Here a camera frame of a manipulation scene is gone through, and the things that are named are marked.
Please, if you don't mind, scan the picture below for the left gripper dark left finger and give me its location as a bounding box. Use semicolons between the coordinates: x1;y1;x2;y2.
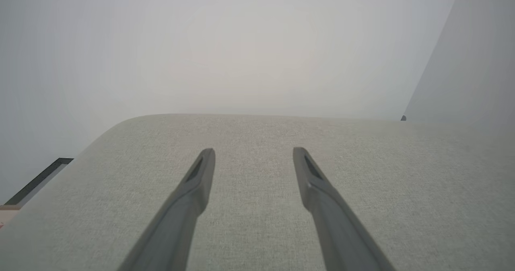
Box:
116;148;216;271

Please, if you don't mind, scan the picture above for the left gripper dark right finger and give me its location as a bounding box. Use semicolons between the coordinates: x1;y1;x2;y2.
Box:
293;146;398;271

